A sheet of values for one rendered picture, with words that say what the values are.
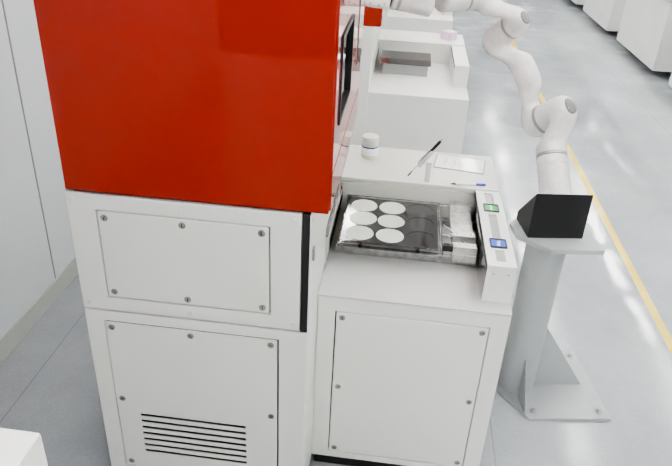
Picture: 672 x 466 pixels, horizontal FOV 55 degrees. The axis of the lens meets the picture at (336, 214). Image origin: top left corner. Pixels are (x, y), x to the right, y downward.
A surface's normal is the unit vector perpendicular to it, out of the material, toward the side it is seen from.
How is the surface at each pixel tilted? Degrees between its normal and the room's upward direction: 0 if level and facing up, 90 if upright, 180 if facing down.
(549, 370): 90
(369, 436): 90
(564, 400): 0
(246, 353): 90
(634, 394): 0
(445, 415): 90
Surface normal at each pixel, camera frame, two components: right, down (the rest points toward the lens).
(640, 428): 0.04, -0.88
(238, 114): -0.11, 0.47
